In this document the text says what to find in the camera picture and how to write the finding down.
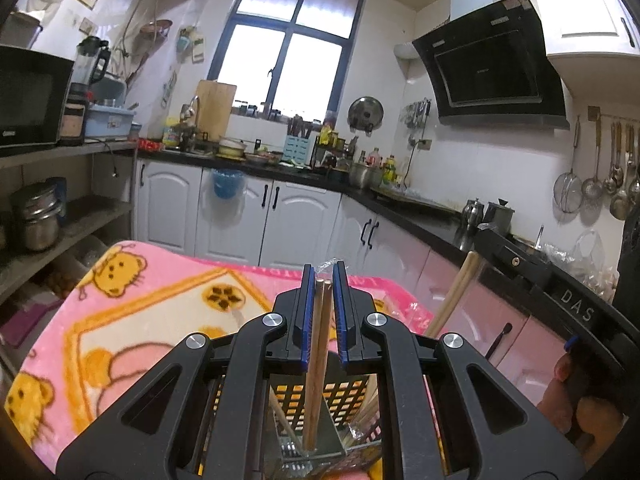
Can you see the small steel teapot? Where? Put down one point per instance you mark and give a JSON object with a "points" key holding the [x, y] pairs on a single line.
{"points": [[472, 212]]}

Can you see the blue framed window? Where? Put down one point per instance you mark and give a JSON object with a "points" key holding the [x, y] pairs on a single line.
{"points": [[290, 60]]}

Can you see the stacked steel pots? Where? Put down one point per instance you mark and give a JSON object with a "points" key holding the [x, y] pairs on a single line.
{"points": [[37, 220]]}

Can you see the steel kettle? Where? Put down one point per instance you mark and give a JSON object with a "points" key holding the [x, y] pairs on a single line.
{"points": [[499, 217]]}

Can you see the black kitchen countertop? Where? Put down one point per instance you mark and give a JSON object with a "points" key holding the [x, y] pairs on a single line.
{"points": [[430, 222]]}

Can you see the dark green utensil holder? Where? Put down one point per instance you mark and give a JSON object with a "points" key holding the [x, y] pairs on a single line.
{"points": [[345, 395]]}

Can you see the wooden cutting board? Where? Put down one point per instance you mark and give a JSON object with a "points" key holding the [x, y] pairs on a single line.
{"points": [[216, 110]]}

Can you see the person's right hand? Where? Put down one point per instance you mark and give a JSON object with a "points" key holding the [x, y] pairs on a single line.
{"points": [[597, 422]]}

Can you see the light blue dish tub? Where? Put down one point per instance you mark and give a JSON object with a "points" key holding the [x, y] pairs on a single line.
{"points": [[107, 121]]}

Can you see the red packets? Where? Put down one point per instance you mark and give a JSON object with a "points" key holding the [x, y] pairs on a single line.
{"points": [[150, 145]]}

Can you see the pink printed blanket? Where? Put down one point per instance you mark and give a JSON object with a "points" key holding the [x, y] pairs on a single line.
{"points": [[165, 320]]}

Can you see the row of spice jars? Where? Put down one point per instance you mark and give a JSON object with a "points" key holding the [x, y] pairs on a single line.
{"points": [[255, 110]]}

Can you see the black microwave oven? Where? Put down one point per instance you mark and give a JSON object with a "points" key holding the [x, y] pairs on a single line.
{"points": [[30, 100]]}

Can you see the group of condiment bottles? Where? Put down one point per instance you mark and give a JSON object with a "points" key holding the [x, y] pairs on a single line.
{"points": [[382, 165]]}

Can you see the metal storage shelf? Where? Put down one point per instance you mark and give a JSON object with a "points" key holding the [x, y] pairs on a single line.
{"points": [[90, 210]]}

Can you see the light blue cutlery holder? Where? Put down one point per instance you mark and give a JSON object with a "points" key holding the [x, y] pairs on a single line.
{"points": [[299, 147]]}

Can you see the wall power socket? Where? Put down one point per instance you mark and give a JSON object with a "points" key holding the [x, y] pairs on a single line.
{"points": [[425, 144]]}

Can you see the hanging utensil bundle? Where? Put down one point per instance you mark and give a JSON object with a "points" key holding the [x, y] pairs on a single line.
{"points": [[416, 112]]}

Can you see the metal pot lid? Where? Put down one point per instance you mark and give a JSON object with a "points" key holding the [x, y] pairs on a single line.
{"points": [[366, 115]]}

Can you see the steel ladle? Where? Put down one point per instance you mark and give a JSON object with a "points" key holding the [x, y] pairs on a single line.
{"points": [[620, 205]]}

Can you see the clear plastic bag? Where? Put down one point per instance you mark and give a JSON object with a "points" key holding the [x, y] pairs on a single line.
{"points": [[585, 265]]}

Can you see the white upper cabinet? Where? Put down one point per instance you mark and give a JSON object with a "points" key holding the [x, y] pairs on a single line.
{"points": [[580, 5]]}

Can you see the gas cooktop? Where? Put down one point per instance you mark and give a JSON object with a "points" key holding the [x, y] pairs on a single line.
{"points": [[415, 197]]}

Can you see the steel serving spoon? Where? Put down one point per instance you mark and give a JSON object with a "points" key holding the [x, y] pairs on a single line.
{"points": [[610, 182]]}

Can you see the steel kitchen faucet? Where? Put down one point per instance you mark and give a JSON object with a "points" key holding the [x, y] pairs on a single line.
{"points": [[189, 110]]}

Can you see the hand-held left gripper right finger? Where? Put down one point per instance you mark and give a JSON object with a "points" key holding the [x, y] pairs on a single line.
{"points": [[341, 320]]}

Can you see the hanging small pan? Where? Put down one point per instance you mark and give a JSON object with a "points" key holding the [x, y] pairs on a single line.
{"points": [[156, 29]]}

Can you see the steel container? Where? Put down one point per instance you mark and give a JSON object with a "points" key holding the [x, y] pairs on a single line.
{"points": [[20, 30]]}

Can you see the white base cabinets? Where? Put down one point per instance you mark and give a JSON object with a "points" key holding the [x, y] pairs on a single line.
{"points": [[300, 225]]}

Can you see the bunch of wooden chopsticks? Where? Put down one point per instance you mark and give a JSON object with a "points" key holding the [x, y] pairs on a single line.
{"points": [[367, 410]]}

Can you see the steel skimmer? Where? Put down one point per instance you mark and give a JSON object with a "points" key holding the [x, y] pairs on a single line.
{"points": [[591, 187]]}

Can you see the black range hood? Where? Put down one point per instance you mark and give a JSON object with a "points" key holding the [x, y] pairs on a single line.
{"points": [[495, 65]]}

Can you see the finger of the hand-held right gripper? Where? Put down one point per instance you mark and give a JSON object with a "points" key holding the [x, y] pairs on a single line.
{"points": [[515, 265]]}

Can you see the black blender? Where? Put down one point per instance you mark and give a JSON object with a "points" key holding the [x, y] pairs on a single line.
{"points": [[85, 85]]}

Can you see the small wall organizer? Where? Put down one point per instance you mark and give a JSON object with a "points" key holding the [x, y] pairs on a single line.
{"points": [[191, 44]]}

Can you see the steel pot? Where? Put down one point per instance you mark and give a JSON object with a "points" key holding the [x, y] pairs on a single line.
{"points": [[365, 176]]}

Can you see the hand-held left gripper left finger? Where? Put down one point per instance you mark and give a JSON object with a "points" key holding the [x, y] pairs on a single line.
{"points": [[308, 320]]}

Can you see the yellow ceramic pot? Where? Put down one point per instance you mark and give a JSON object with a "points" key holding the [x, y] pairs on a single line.
{"points": [[232, 149]]}

